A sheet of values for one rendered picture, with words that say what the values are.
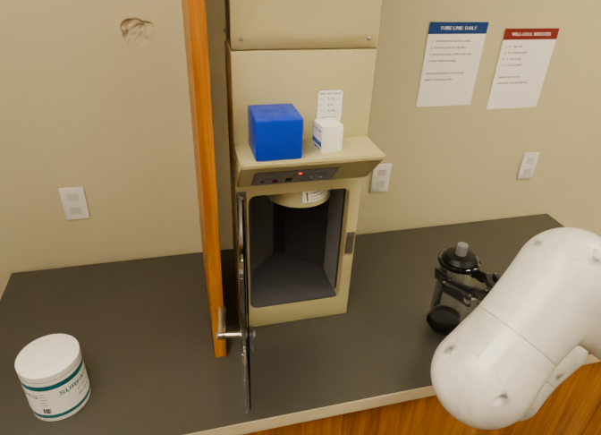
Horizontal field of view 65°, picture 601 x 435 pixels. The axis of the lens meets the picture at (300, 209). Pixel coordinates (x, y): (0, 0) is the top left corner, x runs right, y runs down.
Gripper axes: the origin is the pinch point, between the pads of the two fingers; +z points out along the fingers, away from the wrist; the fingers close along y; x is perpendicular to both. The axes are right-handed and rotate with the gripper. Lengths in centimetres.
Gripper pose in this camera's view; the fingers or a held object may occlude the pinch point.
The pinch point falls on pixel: (457, 273)
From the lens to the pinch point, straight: 133.2
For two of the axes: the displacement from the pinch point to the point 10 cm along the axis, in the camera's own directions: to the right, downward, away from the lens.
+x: 0.2, 9.5, 3.0
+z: -2.6, -2.8, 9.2
